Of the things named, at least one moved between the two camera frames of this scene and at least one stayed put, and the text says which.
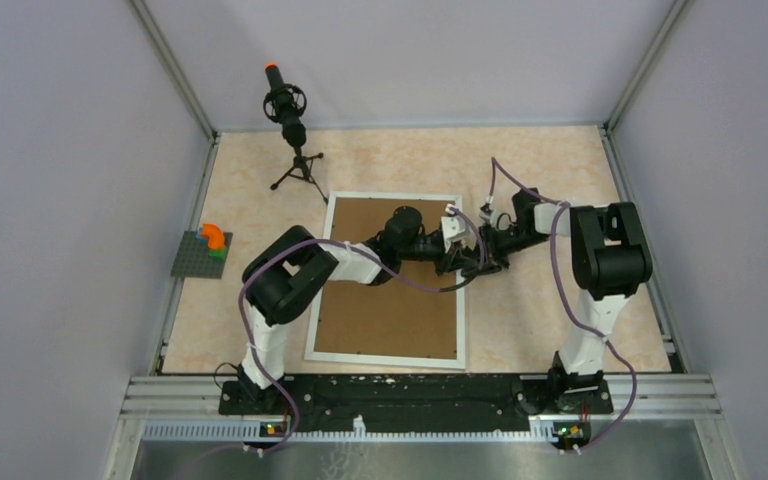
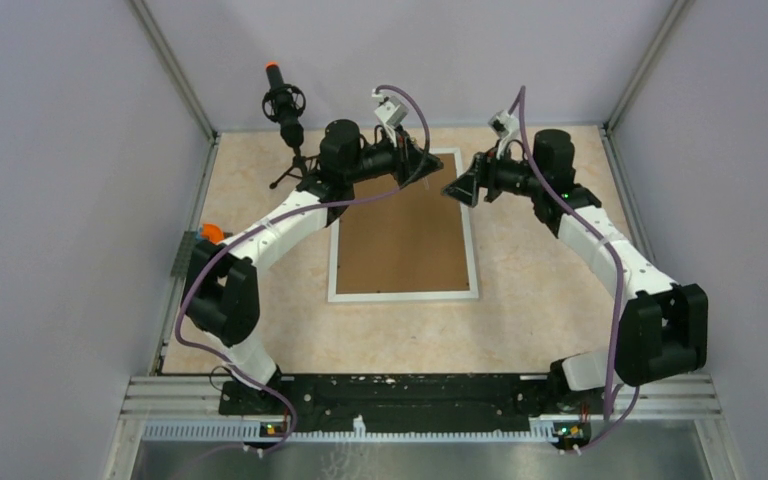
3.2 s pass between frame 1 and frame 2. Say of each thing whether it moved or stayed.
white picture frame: moved
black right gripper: moved
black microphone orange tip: stayed
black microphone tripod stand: stayed
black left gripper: moved
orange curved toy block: stayed
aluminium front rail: stayed
